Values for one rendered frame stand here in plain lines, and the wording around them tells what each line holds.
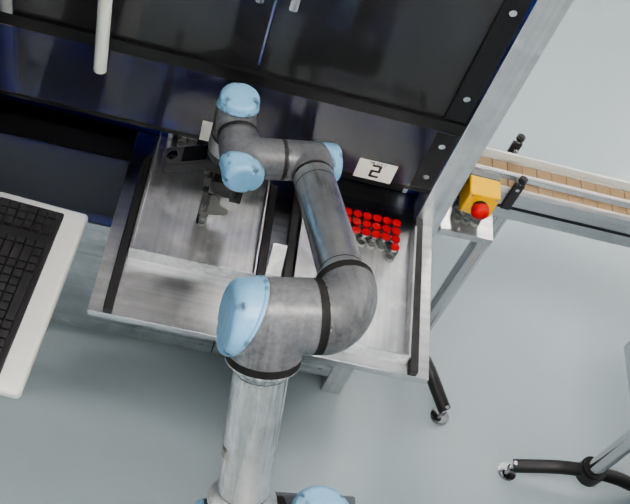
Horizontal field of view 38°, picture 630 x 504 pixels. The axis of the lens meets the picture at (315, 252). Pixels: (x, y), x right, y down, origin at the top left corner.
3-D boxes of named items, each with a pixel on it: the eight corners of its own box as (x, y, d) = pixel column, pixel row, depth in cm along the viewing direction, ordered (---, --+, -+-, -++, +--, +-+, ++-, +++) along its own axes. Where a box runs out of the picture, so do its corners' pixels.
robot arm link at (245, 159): (288, 170, 161) (281, 122, 167) (224, 166, 158) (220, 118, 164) (278, 197, 167) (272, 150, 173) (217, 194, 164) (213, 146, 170)
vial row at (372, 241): (317, 229, 204) (322, 217, 201) (394, 247, 207) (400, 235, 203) (316, 237, 203) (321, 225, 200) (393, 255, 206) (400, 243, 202)
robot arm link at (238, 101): (221, 111, 162) (217, 76, 167) (211, 151, 171) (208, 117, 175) (265, 114, 164) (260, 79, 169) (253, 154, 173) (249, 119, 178)
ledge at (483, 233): (438, 187, 223) (441, 182, 222) (489, 199, 225) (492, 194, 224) (437, 233, 215) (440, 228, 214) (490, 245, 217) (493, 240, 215)
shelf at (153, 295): (137, 136, 210) (138, 131, 208) (430, 205, 220) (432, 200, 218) (86, 314, 182) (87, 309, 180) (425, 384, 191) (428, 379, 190)
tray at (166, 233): (160, 136, 209) (161, 125, 206) (272, 162, 213) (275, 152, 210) (128, 257, 189) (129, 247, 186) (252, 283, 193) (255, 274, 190)
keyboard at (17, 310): (0, 199, 198) (-1, 192, 196) (64, 216, 200) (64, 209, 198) (-75, 359, 174) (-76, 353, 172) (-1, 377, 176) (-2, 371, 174)
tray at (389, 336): (301, 208, 207) (305, 199, 204) (412, 234, 210) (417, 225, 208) (282, 338, 187) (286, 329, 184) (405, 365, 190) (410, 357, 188)
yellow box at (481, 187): (458, 187, 211) (470, 167, 206) (488, 194, 212) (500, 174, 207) (458, 212, 207) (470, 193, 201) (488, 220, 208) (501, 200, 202)
